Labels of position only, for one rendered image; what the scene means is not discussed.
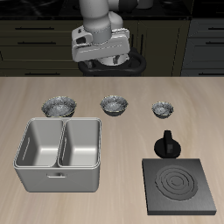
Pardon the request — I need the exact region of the white two-bin basket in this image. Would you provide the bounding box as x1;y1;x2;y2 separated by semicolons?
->
12;116;103;193

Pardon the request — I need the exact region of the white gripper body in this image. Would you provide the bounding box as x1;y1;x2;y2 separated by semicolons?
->
71;28;131;63

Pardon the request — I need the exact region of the round black knob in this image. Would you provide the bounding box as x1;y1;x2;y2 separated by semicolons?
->
153;129;182;159

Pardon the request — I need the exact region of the small grey fluted bowl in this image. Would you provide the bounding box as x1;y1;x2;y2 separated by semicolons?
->
150;101;175;120

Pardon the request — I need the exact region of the black kitchen countertop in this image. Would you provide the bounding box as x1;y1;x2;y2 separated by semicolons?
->
0;0;224;21

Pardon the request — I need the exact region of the dark grey stove plate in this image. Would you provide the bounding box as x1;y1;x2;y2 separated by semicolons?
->
141;157;218;216

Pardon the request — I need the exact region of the dark olive kitchen cupboard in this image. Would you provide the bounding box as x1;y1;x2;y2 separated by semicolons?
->
0;17;191;78

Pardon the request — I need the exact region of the large grey fluted bowl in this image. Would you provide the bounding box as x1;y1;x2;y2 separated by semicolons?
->
41;95;78;118

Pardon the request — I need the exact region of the dark grey kitchen cupboard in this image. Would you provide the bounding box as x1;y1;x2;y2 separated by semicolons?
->
179;17;224;78

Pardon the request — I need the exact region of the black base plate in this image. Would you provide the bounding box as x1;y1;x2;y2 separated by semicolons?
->
77;47;147;77

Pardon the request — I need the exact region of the medium grey fluted bowl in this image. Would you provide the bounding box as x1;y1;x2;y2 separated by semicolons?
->
100;94;130;117

